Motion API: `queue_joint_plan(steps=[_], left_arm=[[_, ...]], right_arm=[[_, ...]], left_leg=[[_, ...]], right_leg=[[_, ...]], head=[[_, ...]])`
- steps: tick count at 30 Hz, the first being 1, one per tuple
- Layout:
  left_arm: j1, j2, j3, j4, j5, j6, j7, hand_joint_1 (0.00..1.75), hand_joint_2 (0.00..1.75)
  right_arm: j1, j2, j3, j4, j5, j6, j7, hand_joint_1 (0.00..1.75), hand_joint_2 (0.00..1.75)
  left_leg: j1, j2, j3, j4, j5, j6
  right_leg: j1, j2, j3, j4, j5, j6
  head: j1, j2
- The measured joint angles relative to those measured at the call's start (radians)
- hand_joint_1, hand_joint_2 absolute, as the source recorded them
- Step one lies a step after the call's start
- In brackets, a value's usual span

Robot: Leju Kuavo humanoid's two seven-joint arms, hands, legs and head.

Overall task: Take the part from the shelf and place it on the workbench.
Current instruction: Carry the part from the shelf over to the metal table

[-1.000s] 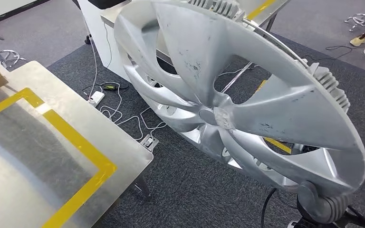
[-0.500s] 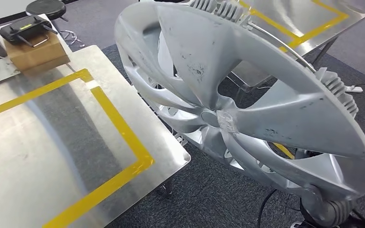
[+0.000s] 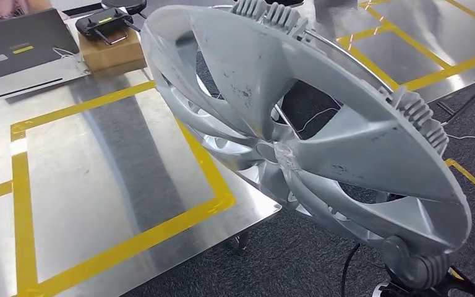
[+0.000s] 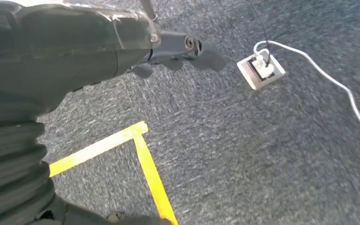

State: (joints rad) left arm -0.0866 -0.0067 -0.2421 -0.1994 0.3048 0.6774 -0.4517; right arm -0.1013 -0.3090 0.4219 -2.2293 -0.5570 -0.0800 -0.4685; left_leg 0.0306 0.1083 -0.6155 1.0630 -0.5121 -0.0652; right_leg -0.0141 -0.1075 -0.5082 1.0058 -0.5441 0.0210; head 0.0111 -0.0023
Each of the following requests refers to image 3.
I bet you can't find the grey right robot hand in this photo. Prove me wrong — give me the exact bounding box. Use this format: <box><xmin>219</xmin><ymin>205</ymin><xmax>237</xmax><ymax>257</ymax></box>
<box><xmin>382</xmin><ymin>236</ymin><xmax>415</xmax><ymax>280</ymax></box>

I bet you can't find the silver wheel hubcap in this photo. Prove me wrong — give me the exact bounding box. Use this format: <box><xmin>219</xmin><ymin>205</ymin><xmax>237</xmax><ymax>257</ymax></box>
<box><xmin>140</xmin><ymin>0</ymin><xmax>473</xmax><ymax>258</ymax></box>

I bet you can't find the black workbench leg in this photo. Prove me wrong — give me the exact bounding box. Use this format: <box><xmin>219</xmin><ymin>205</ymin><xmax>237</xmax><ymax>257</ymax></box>
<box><xmin>436</xmin><ymin>75</ymin><xmax>475</xmax><ymax>126</ymax></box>
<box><xmin>233</xmin><ymin>231</ymin><xmax>250</xmax><ymax>251</ymax></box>

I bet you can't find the brown cardboard box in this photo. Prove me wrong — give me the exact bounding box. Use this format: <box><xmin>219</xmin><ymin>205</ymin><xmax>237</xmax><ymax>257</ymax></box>
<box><xmin>77</xmin><ymin>27</ymin><xmax>148</xmax><ymax>75</ymax></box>

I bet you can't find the black round stool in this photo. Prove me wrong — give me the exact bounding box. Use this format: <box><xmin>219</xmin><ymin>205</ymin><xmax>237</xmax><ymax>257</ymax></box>
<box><xmin>100</xmin><ymin>0</ymin><xmax>148</xmax><ymax>19</ymax></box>

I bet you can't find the black remote controller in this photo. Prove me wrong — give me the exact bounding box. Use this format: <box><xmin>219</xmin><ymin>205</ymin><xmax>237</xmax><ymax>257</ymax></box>
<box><xmin>74</xmin><ymin>7</ymin><xmax>142</xmax><ymax>46</ymax></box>

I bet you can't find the grey laptop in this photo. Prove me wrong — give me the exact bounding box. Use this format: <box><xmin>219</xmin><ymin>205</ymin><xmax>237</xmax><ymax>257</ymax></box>
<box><xmin>0</xmin><ymin>8</ymin><xmax>82</xmax><ymax>80</ymax></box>

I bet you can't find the person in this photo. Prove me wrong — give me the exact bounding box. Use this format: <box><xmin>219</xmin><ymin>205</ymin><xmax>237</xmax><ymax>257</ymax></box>
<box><xmin>0</xmin><ymin>0</ymin><xmax>54</xmax><ymax>22</ymax></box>

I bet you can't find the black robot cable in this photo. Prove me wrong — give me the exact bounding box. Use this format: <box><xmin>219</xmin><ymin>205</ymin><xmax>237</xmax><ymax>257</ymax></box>
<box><xmin>340</xmin><ymin>243</ymin><xmax>362</xmax><ymax>297</ymax></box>

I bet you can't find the white floor cable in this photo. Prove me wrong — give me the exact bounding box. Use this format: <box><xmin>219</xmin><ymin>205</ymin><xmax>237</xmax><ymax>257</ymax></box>
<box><xmin>294</xmin><ymin>107</ymin><xmax>475</xmax><ymax>150</ymax></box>

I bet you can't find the thin white cable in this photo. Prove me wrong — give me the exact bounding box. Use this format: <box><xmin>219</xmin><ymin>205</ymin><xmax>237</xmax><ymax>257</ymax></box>
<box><xmin>52</xmin><ymin>46</ymin><xmax>83</xmax><ymax>63</ymax></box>

